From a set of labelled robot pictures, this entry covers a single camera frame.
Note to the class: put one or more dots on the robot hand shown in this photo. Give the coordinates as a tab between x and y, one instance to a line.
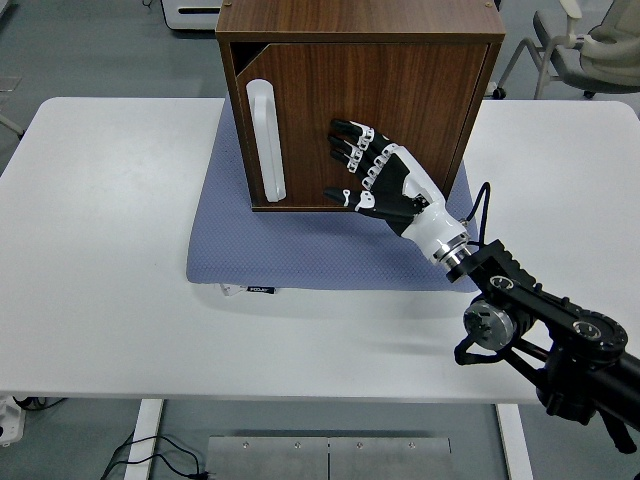
395	185

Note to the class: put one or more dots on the black mat label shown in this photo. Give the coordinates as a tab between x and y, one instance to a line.
261	289

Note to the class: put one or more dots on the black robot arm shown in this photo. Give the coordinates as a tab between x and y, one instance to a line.
560	320

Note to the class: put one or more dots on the grey floor plate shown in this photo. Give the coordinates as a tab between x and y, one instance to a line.
10	84

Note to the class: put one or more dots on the grey office chair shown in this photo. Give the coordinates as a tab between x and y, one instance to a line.
590	65

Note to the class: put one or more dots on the brown wooden cabinet body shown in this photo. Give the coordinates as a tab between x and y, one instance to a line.
360	17

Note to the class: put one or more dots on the white mat tag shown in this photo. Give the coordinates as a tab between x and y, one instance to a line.
231	290

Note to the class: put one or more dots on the white table leg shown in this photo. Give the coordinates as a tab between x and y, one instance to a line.
515	445
142	440

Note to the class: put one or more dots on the blue-grey textured mat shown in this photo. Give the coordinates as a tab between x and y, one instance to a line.
300	250

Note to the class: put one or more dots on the grey metal plate with screws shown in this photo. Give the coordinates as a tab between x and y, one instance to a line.
270	460

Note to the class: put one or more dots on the white appliance with slot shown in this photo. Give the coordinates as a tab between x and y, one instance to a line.
192	20

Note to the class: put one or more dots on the brown wooden cabinet door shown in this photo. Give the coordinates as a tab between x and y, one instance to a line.
400	90

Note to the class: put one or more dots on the grey furniture leg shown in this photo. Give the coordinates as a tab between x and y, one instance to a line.
11	124

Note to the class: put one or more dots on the white power strip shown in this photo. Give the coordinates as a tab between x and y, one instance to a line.
10	422

